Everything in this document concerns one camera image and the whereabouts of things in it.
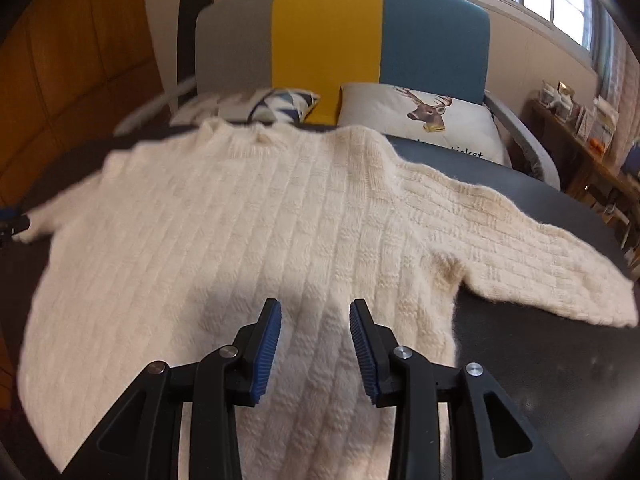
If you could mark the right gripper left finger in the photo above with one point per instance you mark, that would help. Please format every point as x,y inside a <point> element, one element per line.
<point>139,436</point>

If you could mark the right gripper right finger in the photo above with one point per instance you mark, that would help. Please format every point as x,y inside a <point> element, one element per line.
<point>489,437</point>

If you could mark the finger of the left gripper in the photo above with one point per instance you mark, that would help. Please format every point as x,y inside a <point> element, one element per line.
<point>12,222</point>

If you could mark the cream knitted sweater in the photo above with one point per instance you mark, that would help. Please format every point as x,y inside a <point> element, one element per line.
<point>172,246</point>

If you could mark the wooden side desk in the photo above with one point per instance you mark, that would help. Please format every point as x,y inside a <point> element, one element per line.
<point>583,175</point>

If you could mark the geometric pattern pillow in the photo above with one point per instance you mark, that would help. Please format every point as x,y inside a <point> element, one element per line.
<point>263,105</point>

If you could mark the blue bag on chair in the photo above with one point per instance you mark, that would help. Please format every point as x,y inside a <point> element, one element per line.
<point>631,165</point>

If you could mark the white deer print pillow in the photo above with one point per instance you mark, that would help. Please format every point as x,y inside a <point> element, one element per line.
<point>420,116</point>

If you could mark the grey yellow blue sofa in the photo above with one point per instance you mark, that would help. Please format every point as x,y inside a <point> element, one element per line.
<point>437,46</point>

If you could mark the right floral curtain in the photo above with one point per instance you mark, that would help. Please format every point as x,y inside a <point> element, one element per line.
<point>618,69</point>

